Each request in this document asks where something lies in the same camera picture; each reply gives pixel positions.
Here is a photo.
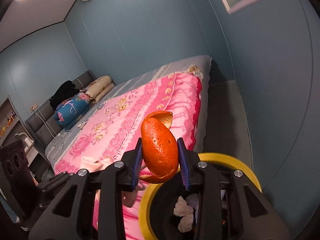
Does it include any wall power socket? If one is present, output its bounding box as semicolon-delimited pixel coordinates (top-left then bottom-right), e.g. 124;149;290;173
30;103;38;112

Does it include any beige folded quilt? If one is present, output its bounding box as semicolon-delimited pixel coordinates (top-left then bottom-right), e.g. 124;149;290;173
85;75;114;103

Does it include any pink floral quilt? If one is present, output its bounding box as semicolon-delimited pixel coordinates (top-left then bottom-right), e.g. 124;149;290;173
53;72;203;240

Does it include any beige cloth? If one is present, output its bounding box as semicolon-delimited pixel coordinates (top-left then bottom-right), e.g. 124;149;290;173
76;151;145;217

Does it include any grey upholstered headboard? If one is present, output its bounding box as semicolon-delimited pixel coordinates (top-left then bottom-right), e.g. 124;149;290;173
24;70;97;151

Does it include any yellow rimmed black trash bin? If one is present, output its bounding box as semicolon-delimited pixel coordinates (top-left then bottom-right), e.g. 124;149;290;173
138;153;262;239

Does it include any white tissue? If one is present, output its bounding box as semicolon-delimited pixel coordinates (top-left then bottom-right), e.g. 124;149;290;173
178;213;194;233
173;196;194;217

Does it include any small cloth item on bed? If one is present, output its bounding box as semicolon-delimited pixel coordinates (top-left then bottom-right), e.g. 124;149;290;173
77;121;88;129

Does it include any black clothing pile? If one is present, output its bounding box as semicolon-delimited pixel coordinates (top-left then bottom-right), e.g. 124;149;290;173
49;80;80;111

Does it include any grey striped bed mattress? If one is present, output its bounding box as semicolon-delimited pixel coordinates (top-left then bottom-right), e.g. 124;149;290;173
45;55;212;173

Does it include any blue floral folded quilt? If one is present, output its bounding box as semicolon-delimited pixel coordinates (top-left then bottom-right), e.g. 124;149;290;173
54;92;90;131

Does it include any white charging cable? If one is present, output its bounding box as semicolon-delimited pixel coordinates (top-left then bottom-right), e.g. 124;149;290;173
32;108;66;160

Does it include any white desk lamp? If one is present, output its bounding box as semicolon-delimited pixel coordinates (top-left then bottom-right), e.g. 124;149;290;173
15;132;34;153

